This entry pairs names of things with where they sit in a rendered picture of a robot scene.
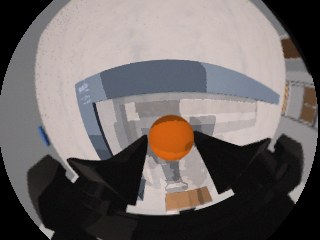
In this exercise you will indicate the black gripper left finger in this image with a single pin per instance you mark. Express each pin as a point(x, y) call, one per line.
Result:
point(121, 173)

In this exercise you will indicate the low clear walls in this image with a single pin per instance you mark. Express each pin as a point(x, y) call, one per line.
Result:
point(113, 120)

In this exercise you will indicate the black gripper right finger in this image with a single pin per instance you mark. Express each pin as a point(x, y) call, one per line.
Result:
point(226, 162)

